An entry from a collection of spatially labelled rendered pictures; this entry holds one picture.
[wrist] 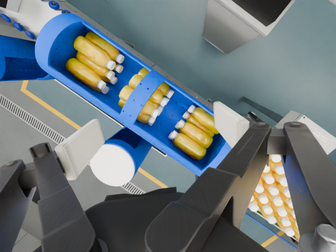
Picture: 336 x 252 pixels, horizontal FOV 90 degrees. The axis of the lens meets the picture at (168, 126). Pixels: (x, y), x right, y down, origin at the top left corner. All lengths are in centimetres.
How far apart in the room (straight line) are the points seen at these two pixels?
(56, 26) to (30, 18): 49
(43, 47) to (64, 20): 13
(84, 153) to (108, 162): 89
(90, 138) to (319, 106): 215
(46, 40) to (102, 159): 63
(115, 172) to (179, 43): 136
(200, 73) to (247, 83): 47
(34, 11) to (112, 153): 87
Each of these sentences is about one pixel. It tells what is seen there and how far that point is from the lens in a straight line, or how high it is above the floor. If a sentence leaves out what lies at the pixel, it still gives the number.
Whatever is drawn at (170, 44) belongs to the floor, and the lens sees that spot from 188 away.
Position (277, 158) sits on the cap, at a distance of 93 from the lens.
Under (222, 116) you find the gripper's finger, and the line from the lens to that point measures 16.
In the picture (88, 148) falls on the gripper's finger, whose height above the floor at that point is 171.
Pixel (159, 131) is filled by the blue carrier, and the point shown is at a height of 102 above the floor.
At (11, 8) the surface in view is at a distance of 134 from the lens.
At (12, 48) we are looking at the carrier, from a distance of 147.
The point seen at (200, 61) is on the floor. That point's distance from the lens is 184.
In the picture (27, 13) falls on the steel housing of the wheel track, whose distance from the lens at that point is 133.
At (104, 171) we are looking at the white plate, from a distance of 110.
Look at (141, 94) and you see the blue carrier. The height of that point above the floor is 122.
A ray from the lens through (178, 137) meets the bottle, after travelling 78.
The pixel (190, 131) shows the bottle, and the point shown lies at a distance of 79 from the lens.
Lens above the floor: 184
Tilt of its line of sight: 70 degrees down
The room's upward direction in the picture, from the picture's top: 152 degrees counter-clockwise
